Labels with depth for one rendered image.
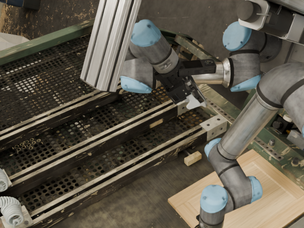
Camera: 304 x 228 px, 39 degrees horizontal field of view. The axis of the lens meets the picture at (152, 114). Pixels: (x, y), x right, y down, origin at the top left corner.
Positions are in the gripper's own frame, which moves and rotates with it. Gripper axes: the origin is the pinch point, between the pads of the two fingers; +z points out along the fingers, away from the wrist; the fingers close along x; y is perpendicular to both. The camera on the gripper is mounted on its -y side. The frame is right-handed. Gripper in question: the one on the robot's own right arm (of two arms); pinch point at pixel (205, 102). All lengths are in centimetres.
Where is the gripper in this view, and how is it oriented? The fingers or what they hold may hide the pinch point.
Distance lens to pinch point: 135.9
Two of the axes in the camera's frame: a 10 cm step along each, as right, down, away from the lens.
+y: -8.3, 4.9, 2.5
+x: 1.6, 6.5, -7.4
